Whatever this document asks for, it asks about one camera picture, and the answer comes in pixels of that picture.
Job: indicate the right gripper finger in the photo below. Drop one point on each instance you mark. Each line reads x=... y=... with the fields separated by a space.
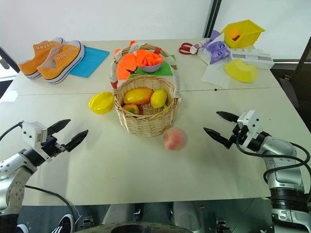
x=217 y=136
x=228 y=116

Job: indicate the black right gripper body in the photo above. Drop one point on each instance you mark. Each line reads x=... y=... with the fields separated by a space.
x=236 y=138

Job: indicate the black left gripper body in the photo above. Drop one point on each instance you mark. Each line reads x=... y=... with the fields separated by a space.
x=51 y=146

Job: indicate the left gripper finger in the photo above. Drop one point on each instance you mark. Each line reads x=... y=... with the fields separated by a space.
x=76 y=139
x=59 y=125

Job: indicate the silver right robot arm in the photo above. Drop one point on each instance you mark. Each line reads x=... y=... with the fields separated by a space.
x=279 y=148

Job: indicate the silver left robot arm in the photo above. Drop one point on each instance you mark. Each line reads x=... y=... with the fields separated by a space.
x=14 y=166

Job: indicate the small green fruit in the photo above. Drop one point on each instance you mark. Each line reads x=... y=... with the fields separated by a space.
x=166 y=108

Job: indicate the small orange fruit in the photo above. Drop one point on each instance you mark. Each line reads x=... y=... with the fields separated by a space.
x=131 y=108

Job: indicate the pink peach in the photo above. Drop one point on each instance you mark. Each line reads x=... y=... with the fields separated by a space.
x=175 y=139

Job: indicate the white paper sheet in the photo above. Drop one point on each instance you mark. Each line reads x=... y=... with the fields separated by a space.
x=215 y=75

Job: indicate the yellow starfruit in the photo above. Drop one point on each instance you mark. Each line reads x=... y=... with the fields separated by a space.
x=100 y=103

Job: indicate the yellow bowl piece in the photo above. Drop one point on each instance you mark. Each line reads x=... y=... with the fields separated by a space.
x=240 y=71

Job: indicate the orange canvas sneaker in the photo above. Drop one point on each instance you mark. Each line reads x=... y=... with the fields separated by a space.
x=30 y=66
x=60 y=65

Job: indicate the white cardboard box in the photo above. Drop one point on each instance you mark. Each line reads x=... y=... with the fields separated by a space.
x=255 y=59

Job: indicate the purple plastic bag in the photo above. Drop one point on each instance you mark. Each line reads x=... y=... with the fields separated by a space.
x=218 y=52

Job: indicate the yellow lemon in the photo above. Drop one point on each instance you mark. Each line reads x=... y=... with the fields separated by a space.
x=158 y=98

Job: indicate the blue cloth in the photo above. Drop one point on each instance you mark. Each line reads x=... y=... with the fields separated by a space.
x=91 y=61

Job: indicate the yellow orange mango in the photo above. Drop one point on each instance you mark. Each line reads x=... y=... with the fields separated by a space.
x=137 y=95

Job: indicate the white tube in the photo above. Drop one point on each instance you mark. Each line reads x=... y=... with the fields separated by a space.
x=197 y=46

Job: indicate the black and white sneaker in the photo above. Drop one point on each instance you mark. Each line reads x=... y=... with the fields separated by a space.
x=60 y=223

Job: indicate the green sheet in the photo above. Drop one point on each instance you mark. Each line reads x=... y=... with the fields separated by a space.
x=166 y=68

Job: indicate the orange block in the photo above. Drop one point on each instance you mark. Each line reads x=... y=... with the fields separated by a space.
x=234 y=33

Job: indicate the yellow plastic bin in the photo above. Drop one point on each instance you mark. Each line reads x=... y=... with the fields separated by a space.
x=245 y=32

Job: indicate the flat orange cloth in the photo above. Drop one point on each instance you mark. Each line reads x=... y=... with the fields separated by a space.
x=125 y=65

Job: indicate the grey bowl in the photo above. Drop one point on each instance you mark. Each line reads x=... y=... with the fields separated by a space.
x=150 y=68

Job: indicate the crumpled orange cloth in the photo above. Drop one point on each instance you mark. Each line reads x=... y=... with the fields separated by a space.
x=148 y=58

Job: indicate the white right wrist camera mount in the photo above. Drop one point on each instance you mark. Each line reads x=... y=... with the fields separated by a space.
x=250 y=123

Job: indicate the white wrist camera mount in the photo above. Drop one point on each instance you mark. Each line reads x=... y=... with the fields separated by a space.
x=31 y=132
x=250 y=123

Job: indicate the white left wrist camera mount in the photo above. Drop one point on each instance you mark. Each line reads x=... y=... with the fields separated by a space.
x=31 y=132

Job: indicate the dark bar by wall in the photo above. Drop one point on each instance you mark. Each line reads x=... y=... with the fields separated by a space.
x=8 y=59

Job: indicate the dark window frame post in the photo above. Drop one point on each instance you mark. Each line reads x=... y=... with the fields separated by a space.
x=212 y=17

